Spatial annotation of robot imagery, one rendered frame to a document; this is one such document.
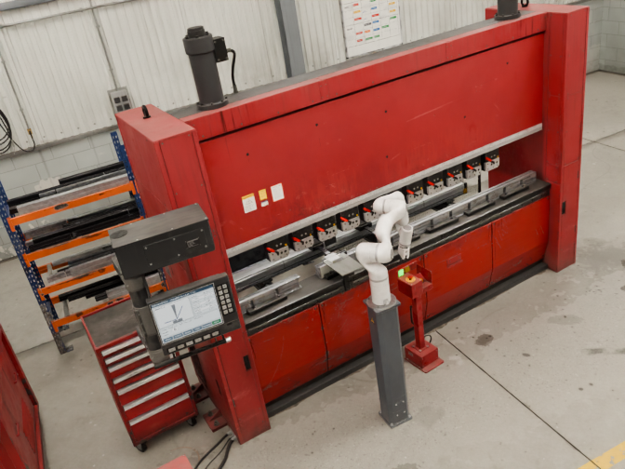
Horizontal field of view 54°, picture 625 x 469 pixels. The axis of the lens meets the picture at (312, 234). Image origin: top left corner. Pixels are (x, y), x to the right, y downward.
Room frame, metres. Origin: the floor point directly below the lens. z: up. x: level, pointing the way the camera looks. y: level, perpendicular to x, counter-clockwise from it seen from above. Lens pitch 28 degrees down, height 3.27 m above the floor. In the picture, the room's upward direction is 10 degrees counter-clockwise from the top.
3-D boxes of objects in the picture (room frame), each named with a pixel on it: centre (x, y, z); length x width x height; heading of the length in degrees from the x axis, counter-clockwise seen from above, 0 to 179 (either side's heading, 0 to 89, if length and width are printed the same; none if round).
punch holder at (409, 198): (4.28, -0.81, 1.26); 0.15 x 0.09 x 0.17; 116
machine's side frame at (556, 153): (5.10, -2.08, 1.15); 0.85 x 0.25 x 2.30; 26
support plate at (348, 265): (3.81, -0.18, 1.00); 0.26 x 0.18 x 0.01; 26
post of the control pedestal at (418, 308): (3.82, -0.69, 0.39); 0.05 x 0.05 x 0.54; 30
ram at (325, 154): (4.23, -0.70, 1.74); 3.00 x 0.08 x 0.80; 116
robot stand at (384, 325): (3.26, -0.36, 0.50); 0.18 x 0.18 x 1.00; 21
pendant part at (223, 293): (2.87, 0.72, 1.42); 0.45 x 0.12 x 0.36; 109
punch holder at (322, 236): (3.93, -0.09, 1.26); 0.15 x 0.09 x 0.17; 116
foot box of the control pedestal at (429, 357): (3.80, -0.70, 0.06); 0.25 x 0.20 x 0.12; 30
